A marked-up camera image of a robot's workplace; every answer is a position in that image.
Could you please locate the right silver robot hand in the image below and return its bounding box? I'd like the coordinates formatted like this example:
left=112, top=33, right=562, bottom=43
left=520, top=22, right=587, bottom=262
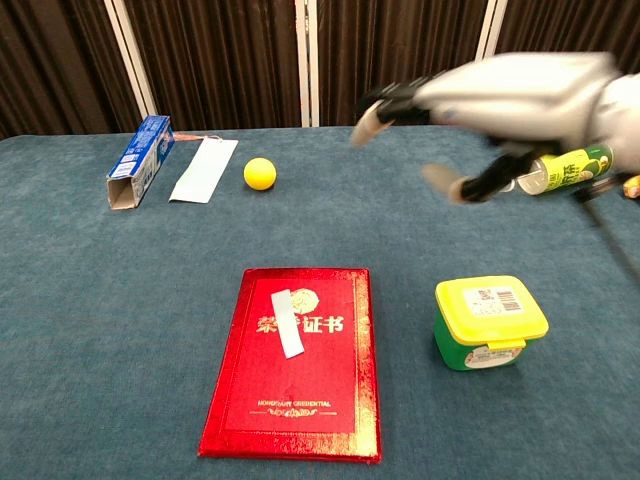
left=349, top=52, right=626, bottom=204

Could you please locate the green container with yellow lid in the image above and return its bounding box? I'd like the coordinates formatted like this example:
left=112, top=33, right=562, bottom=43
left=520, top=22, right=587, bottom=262
left=432, top=274, right=550, bottom=372

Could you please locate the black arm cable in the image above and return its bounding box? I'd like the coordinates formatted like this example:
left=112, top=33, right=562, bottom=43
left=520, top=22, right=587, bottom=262
left=573, top=174, right=640, bottom=296

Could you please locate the blue toothpaste box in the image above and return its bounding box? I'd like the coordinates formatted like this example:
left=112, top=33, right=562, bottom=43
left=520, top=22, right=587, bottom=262
left=105, top=115, right=177, bottom=210

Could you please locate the light blue paper strip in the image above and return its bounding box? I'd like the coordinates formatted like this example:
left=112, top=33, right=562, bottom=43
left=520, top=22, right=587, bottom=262
left=270, top=287, right=307, bottom=360

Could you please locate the white paper bookmark with tassel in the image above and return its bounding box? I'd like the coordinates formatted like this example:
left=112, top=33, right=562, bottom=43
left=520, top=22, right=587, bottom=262
left=168, top=132, right=240, bottom=205

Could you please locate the dark fabric folding screen panel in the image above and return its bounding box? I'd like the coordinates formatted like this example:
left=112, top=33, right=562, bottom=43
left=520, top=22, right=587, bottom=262
left=307, top=0, right=496, bottom=127
left=122, top=0, right=311, bottom=132
left=474, top=0, right=640, bottom=76
left=0, top=0, right=159, bottom=140

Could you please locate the plastic bottle with green label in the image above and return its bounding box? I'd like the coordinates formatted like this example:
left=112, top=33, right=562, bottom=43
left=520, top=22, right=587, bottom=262
left=514, top=142, right=616, bottom=197

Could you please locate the yellow ball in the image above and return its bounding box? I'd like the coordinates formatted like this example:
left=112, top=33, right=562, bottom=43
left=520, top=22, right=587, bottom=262
left=243, top=157, right=278, bottom=192

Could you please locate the teal felt table cover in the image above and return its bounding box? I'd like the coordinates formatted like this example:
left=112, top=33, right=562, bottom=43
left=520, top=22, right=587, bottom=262
left=0, top=122, right=640, bottom=480

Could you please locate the red certificate booklet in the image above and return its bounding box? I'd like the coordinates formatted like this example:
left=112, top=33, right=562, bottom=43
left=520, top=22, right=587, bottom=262
left=197, top=267, right=384, bottom=464

